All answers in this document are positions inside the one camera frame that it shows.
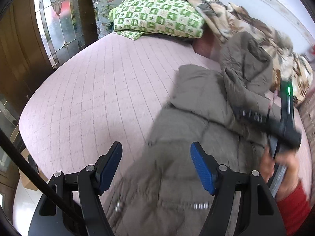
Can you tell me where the grey quilted hooded jacket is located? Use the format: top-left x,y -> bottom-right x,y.
103,32 -> 280,235

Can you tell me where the person's right hand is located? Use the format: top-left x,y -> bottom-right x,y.
259,146 -> 299,201

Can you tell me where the pink quilted mattress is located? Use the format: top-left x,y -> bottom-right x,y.
19,31 -> 313,202

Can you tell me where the leaf print blanket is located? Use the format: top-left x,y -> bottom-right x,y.
185,0 -> 313,106

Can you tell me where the stained glass wooden door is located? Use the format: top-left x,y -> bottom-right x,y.
0,0 -> 99,153

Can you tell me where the green checked pillow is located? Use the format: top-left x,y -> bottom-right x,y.
109,0 -> 205,41

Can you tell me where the floral pillow by window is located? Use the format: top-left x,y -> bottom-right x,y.
92,0 -> 116,39

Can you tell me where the black diagonal cable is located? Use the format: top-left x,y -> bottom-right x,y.
0,127 -> 87,236

